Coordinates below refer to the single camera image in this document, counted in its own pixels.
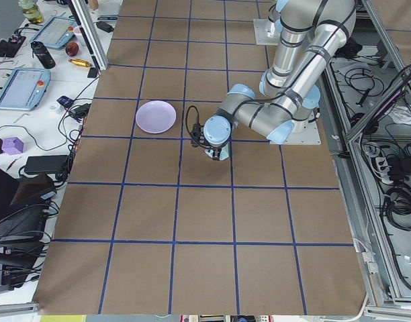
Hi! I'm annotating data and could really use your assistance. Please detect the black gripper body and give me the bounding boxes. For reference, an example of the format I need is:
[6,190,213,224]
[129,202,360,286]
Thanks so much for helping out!
[205,143,228,155]

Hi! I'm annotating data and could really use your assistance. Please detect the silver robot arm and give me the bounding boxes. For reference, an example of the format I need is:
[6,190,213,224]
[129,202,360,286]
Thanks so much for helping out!
[266,1,283,38]
[201,1,357,160]

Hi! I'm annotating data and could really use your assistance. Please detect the aluminium frame post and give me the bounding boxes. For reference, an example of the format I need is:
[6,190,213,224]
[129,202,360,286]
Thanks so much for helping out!
[67,0,108,70]

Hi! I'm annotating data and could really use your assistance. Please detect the purple plate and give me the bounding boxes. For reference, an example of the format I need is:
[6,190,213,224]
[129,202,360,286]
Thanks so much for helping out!
[136,101,177,134]

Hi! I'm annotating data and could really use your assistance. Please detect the light teal faceted cup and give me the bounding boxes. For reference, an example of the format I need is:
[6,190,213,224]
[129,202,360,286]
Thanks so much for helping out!
[205,141,229,161]

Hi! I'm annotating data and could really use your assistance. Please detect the black power adapter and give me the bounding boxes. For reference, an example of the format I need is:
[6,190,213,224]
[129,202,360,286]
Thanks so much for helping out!
[24,155,68,175]

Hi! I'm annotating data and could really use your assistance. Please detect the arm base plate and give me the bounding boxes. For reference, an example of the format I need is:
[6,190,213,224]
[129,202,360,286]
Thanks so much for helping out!
[253,19,283,46]
[267,103,321,145]

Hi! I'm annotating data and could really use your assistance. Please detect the white pink cup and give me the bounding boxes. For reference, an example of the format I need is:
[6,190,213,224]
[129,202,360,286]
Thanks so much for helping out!
[73,26,83,38]

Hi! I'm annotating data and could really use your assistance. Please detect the black water bottle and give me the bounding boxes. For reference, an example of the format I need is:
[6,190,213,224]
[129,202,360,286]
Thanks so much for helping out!
[31,41,56,69]

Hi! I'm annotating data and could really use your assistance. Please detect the far blue teach pendant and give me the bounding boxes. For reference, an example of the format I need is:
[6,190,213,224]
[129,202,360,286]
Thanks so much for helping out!
[30,15,77,49]

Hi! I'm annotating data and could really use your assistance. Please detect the purple plastic block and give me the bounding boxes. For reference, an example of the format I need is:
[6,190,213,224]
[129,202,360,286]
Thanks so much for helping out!
[1,137,24,155]

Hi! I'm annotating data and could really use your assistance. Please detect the red apple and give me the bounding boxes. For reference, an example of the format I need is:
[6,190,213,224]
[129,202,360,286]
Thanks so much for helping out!
[65,42,79,57]

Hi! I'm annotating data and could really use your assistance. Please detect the green drink bottle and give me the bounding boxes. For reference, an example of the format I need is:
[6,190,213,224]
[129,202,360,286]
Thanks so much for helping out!
[18,0,44,24]

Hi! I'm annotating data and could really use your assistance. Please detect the blue teach pendant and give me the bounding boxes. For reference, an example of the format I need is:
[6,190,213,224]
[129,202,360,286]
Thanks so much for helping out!
[30,15,77,49]
[0,68,51,111]

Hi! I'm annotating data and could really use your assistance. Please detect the coiled black cable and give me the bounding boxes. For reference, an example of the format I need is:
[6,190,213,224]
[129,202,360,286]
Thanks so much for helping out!
[379,184,411,233]

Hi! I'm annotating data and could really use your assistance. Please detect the near blue teach pendant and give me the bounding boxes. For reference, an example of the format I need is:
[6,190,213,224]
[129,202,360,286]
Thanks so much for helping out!
[0,68,51,111]

